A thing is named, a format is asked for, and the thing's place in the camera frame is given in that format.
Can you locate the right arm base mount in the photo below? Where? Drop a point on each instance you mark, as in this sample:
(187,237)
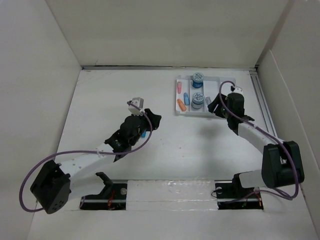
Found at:
(230,195)

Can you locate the blue putty jar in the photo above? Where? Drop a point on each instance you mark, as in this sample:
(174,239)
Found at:
(197,100)
(197,80)

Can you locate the pink correction tape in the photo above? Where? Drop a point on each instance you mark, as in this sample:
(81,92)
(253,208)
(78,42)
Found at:
(179,87)

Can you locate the orange correction tape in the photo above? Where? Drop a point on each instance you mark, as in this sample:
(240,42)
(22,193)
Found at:
(181,105)

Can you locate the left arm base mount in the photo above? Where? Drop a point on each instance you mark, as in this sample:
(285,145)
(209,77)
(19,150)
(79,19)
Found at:
(113,196)

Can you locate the white blue glue pen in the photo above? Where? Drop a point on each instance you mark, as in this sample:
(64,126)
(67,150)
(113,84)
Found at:
(207,101)

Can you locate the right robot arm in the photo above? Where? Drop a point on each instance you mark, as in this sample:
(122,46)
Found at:
(281,160)

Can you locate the white plastic organizer tray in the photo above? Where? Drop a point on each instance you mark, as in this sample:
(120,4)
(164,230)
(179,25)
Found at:
(210,88)

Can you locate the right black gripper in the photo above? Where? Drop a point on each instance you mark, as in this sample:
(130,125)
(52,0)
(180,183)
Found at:
(212,106)

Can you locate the aluminium rail right side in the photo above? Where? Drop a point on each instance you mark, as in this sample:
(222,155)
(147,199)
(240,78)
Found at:
(268,121)

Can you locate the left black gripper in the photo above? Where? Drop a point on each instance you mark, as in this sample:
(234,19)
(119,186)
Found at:
(155,119)

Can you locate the blue correction tape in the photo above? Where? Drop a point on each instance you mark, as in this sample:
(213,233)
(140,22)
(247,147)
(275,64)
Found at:
(186,99)

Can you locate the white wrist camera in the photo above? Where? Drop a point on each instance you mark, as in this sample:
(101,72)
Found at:
(236,90)
(135,106)

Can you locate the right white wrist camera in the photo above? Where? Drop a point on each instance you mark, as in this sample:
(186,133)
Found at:
(236,90)

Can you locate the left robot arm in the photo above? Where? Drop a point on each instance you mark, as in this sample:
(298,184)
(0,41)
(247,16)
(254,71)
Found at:
(52,186)

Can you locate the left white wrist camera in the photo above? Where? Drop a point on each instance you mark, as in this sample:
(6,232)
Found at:
(135,106)

